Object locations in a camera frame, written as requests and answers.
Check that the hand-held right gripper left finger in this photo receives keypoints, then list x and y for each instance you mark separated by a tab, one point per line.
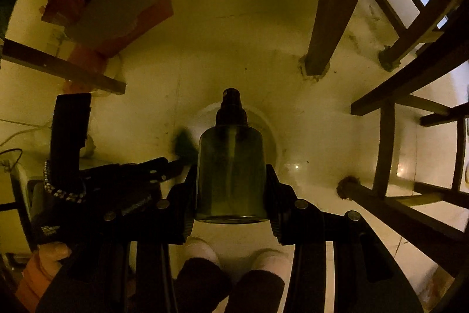
183	214

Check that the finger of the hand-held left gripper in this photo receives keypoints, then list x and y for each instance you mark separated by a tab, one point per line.
172	172
152	164

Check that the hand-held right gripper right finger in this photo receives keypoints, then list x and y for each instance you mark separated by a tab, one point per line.
282	214

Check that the green spray bottle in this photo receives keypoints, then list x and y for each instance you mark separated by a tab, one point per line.
231	170

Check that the person's left hand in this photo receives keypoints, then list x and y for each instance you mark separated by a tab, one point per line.
49	254

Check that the person's left leg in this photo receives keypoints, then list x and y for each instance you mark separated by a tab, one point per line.
201	276

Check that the person's leg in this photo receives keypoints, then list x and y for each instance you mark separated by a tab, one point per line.
201	276
260	283

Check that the wooden plank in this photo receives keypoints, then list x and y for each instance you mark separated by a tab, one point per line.
62	67

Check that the person's right leg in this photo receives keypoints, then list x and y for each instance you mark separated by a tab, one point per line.
260	283

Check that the wooden stool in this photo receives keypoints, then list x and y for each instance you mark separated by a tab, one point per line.
384	151

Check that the orange cardboard box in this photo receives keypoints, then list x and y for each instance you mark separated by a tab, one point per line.
121	16

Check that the wooden chair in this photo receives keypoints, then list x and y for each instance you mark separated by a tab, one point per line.
410	23

